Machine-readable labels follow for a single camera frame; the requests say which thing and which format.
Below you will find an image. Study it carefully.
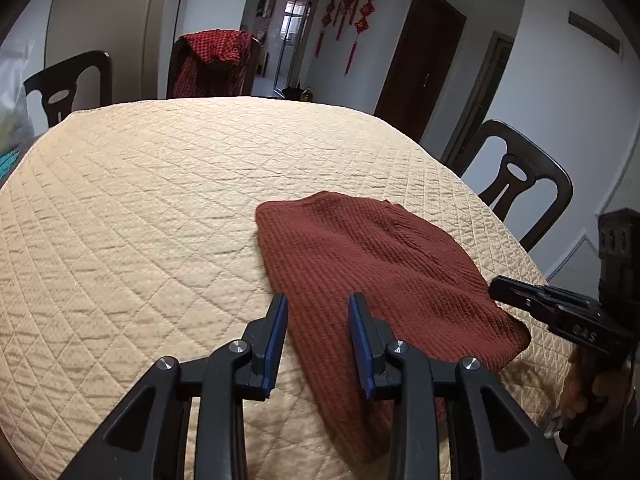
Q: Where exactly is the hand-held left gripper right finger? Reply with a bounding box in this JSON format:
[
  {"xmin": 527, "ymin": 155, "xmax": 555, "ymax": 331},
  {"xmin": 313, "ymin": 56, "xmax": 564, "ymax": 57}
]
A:
[{"xmin": 348, "ymin": 292, "xmax": 574, "ymax": 480}]

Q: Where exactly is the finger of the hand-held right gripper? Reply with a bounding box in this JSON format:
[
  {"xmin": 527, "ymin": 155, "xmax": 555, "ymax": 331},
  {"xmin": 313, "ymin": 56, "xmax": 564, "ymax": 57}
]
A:
[{"xmin": 488, "ymin": 275, "xmax": 557, "ymax": 332}]

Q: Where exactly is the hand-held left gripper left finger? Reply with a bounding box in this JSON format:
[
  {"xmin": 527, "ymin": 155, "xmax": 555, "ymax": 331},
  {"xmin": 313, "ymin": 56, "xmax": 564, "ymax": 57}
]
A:
[{"xmin": 60, "ymin": 292, "xmax": 289, "ymax": 480}]

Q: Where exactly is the rust red knitted sweater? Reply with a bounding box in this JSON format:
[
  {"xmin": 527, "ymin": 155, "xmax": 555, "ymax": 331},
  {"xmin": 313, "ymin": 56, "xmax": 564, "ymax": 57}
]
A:
[{"xmin": 254, "ymin": 190, "xmax": 532, "ymax": 464}]

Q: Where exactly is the person's right hand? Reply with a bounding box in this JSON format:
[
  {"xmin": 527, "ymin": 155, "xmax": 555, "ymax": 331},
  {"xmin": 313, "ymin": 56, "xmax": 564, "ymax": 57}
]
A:
[{"xmin": 559, "ymin": 347, "xmax": 627, "ymax": 429}]

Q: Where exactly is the dark wooden chair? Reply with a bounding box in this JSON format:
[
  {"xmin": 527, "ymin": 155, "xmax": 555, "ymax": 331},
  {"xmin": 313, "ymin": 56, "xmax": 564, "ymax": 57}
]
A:
[
  {"xmin": 23, "ymin": 50, "xmax": 113, "ymax": 129},
  {"xmin": 166, "ymin": 35, "xmax": 262, "ymax": 100},
  {"xmin": 459, "ymin": 119, "xmax": 574, "ymax": 254}
]

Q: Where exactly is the beige quilted blanket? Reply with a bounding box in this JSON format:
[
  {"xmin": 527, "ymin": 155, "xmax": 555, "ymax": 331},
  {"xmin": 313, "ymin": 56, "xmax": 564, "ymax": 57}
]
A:
[{"xmin": 0, "ymin": 95, "xmax": 577, "ymax": 480}]

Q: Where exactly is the grey framed door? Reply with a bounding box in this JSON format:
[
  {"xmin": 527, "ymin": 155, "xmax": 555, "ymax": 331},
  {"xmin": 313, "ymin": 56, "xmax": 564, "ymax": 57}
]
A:
[{"xmin": 439, "ymin": 30, "xmax": 516, "ymax": 167}]

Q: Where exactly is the dark brown wooden door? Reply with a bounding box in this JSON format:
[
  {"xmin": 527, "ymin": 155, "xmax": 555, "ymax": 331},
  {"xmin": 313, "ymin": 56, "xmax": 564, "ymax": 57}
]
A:
[{"xmin": 373, "ymin": 0, "xmax": 467, "ymax": 143}]

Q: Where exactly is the red checked garment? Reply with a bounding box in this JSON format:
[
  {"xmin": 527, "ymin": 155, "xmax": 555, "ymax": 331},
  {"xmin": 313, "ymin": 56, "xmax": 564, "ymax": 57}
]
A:
[{"xmin": 172, "ymin": 29, "xmax": 254, "ymax": 100}]

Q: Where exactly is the glass door in doorway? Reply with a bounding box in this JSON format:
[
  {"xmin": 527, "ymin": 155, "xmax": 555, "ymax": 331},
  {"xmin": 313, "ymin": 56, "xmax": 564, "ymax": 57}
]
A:
[{"xmin": 249, "ymin": 0, "xmax": 324, "ymax": 97}]

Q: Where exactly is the teal openwork trivet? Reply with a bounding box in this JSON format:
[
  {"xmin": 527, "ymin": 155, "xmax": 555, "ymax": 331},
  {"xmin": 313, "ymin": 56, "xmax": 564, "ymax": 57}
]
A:
[{"xmin": 0, "ymin": 148, "xmax": 21, "ymax": 182}]

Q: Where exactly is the long red knot decoration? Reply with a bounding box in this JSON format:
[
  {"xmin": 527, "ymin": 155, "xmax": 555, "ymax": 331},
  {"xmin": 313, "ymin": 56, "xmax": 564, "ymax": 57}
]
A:
[{"xmin": 343, "ymin": 0, "xmax": 386, "ymax": 77}]

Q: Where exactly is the small red knot decoration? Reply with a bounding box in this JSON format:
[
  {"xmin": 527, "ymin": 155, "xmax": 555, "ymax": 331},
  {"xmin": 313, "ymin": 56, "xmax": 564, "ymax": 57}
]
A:
[{"xmin": 313, "ymin": 0, "xmax": 345, "ymax": 59}]

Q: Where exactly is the red diamond knot decoration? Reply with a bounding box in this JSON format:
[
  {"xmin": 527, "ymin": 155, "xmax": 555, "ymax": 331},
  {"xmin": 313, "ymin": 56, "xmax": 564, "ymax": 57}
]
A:
[{"xmin": 334, "ymin": 0, "xmax": 362, "ymax": 42}]

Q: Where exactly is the translucent plastic bag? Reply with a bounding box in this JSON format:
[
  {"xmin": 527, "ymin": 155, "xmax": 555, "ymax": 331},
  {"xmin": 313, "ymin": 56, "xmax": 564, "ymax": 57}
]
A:
[{"xmin": 0, "ymin": 44, "xmax": 37, "ymax": 154}]

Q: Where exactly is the tall grey cabinet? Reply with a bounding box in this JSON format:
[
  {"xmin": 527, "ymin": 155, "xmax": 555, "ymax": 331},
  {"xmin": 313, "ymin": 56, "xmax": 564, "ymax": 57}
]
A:
[{"xmin": 45, "ymin": 0, "xmax": 259, "ymax": 107}]

